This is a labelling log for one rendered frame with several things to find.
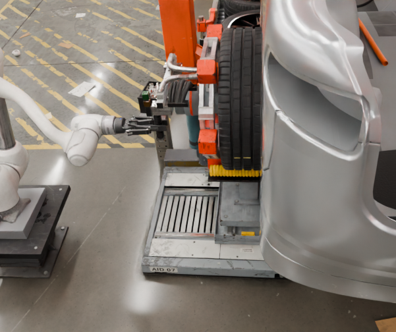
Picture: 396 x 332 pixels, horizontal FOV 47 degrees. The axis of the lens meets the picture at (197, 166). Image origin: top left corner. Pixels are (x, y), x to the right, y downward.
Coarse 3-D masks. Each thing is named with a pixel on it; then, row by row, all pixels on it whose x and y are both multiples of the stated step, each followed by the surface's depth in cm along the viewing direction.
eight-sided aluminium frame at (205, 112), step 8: (208, 40) 206; (216, 40) 206; (208, 48) 209; (216, 48) 202; (216, 56) 202; (200, 88) 191; (200, 96) 191; (200, 104) 191; (200, 112) 191; (208, 112) 190; (200, 120) 193; (200, 128) 196; (216, 128) 239
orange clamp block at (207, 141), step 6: (204, 132) 194; (210, 132) 193; (216, 132) 193; (198, 138) 191; (204, 138) 190; (210, 138) 190; (216, 138) 191; (198, 144) 190; (204, 144) 190; (210, 144) 190; (216, 144) 191; (204, 150) 192; (210, 150) 192; (216, 150) 192
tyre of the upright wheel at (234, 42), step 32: (224, 32) 198; (256, 32) 195; (224, 64) 186; (256, 64) 184; (224, 96) 184; (256, 96) 183; (224, 128) 188; (256, 128) 186; (224, 160) 201; (256, 160) 199
